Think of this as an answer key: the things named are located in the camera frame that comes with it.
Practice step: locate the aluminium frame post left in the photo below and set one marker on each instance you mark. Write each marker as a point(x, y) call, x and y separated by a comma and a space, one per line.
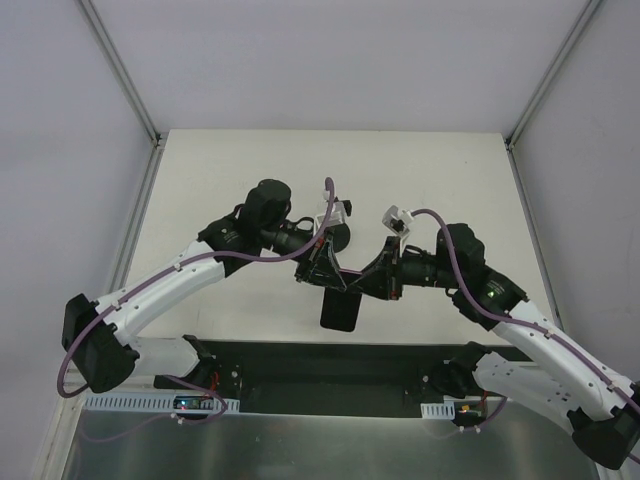
point(116, 65)

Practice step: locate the aluminium frame post right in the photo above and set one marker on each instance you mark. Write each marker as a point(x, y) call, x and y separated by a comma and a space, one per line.
point(568, 45)

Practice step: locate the black phone stand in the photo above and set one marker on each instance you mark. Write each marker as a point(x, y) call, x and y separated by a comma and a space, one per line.
point(339, 227)

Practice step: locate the white cable duct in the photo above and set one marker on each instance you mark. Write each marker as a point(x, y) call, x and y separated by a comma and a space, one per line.
point(438, 411)
point(159, 403)

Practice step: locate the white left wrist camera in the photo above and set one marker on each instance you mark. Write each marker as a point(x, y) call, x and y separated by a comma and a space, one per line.
point(340, 211)

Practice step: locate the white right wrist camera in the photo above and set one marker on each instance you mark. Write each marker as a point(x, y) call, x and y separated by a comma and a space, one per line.
point(398, 220)

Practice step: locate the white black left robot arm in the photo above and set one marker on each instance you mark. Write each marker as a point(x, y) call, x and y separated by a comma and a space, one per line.
point(102, 337)

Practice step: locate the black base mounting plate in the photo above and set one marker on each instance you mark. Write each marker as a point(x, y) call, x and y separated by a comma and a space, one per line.
point(349, 380)

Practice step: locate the white left cable duct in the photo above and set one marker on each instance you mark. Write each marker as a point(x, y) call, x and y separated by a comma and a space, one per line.
point(159, 403)

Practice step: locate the aluminium frame post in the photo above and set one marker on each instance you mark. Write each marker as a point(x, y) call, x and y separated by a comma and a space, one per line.
point(568, 45)
point(116, 65)

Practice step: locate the purple smartphone black screen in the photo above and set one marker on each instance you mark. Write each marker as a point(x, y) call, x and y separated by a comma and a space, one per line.
point(340, 310)

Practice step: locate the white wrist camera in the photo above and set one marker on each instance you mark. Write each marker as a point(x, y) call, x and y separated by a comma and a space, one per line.
point(340, 211)
point(398, 220)

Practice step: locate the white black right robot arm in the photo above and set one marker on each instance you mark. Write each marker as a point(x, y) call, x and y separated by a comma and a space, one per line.
point(596, 405)

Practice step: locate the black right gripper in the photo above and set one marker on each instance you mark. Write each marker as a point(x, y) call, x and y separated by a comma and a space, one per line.
point(393, 268)

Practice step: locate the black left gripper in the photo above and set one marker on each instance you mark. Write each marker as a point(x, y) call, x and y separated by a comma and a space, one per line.
point(311, 255)

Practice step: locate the white right cable duct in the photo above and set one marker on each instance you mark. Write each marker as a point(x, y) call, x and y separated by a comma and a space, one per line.
point(438, 411)

